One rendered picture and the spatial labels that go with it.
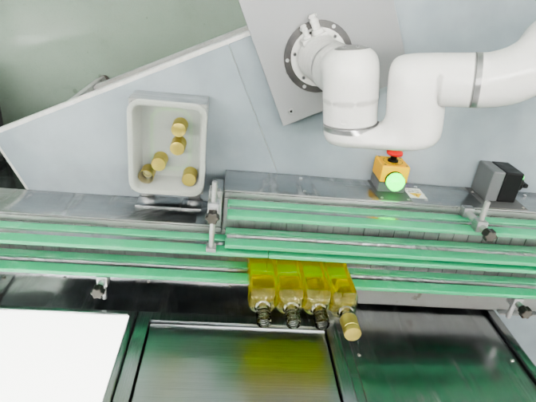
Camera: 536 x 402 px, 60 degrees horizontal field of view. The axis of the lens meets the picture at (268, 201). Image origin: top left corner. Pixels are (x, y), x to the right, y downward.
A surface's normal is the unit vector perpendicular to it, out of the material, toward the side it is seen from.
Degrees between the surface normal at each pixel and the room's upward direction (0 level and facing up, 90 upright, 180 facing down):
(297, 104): 4
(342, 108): 28
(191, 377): 90
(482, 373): 90
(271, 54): 4
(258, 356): 90
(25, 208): 90
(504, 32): 0
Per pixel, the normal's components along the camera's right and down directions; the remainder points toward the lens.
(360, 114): 0.21, 0.41
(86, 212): 0.11, -0.89
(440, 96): -0.28, 0.75
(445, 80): -0.33, 0.28
